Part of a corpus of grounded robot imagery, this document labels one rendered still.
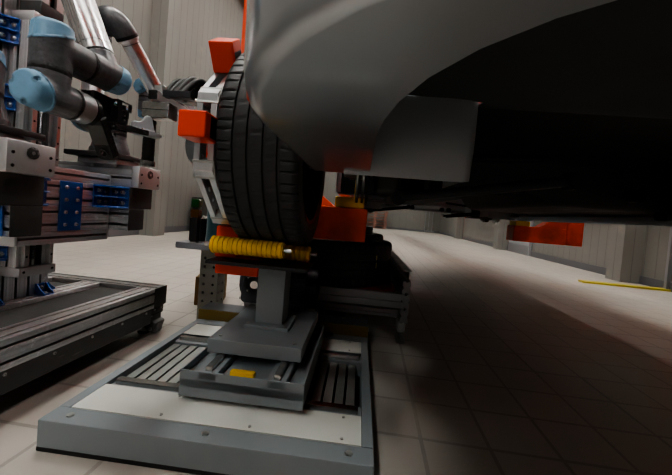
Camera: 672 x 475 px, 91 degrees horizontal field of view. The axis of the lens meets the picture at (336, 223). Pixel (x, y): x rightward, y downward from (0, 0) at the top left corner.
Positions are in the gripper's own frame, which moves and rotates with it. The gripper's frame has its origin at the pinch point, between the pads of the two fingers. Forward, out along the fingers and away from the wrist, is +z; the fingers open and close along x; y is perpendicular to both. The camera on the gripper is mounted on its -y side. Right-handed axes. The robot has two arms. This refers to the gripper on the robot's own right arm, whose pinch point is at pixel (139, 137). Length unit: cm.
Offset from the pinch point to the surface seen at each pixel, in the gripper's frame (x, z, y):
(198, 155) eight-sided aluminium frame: -22.0, -5.3, -5.0
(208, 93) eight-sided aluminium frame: -23.7, -5.3, 12.8
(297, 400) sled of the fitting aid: -57, -8, -71
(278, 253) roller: -45, 7, -33
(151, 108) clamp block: -1.8, 2.2, 9.7
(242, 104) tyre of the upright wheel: -36.0, -10.7, 8.6
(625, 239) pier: -456, 412, -21
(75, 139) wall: 311, 310, 50
